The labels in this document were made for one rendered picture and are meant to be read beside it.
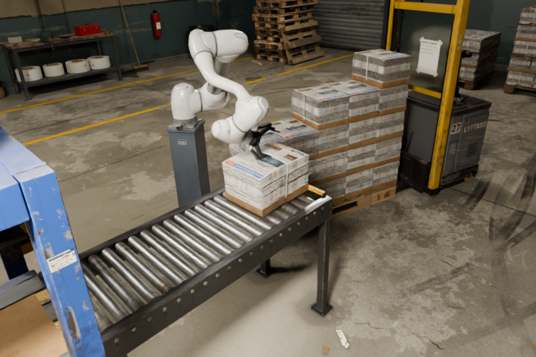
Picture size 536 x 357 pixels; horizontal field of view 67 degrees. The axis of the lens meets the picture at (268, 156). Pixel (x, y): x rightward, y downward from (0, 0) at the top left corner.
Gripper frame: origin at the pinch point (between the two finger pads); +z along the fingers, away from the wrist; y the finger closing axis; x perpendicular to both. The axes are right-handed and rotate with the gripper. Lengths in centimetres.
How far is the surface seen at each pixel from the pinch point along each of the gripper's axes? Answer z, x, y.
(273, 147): 9.5, -7.0, 2.5
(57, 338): -96, 15, 84
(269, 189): -7.0, 13.6, 21.8
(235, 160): -13.5, -9.2, 14.4
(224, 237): -26, 12, 48
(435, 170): 202, 16, -14
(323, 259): 42, 28, 56
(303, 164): 13.8, 13.6, 5.9
